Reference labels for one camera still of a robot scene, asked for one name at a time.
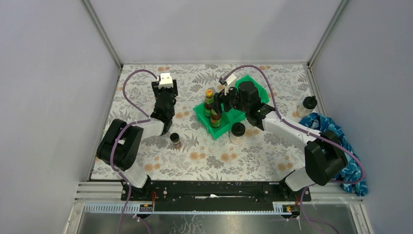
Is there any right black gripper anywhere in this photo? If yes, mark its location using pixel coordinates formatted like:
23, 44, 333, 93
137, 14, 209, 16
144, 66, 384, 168
208, 82, 249, 116

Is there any yellow cap sauce bottle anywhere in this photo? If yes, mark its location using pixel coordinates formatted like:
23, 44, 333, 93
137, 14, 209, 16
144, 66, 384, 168
204, 89, 214, 118

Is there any green cap chili sauce bottle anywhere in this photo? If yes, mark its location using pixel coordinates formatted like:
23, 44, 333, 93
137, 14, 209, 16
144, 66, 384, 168
210, 109, 222, 128

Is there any large clear black lid jar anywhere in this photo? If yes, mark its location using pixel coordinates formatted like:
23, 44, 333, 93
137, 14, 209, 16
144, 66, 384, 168
229, 122, 245, 144

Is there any black cap spice jar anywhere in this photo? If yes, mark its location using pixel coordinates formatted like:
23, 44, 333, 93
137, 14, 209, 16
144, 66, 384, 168
169, 133, 182, 149

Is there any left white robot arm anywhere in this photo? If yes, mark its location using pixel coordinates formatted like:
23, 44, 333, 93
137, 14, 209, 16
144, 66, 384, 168
96, 78, 178, 200

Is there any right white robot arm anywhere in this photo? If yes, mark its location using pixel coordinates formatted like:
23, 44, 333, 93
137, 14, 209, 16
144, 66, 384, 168
210, 81, 348, 201

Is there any green bin near section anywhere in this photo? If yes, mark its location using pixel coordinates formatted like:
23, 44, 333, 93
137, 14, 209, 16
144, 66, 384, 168
193, 103, 231, 139

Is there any floral table mat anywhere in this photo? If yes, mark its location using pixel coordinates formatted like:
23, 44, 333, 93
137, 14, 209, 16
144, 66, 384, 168
108, 64, 304, 181

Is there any right clear black lid jar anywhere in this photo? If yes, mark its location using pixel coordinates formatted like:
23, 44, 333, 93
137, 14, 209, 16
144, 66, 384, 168
297, 96, 318, 118

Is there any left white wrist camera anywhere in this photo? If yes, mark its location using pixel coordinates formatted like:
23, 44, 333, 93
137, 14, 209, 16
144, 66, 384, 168
157, 73, 174, 89

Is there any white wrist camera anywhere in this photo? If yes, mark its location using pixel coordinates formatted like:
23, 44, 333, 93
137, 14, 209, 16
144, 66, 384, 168
219, 72, 237, 95
157, 73, 174, 89

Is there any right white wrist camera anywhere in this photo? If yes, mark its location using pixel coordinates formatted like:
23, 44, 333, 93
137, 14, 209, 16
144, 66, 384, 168
219, 72, 237, 95

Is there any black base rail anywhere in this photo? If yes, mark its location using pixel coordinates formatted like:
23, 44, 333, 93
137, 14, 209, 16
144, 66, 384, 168
121, 180, 311, 208

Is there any white slotted cable duct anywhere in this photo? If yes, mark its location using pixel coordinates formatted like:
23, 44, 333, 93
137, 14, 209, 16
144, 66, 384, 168
83, 202, 293, 215

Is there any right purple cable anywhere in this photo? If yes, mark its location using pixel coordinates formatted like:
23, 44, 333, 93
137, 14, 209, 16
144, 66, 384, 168
219, 65, 366, 234

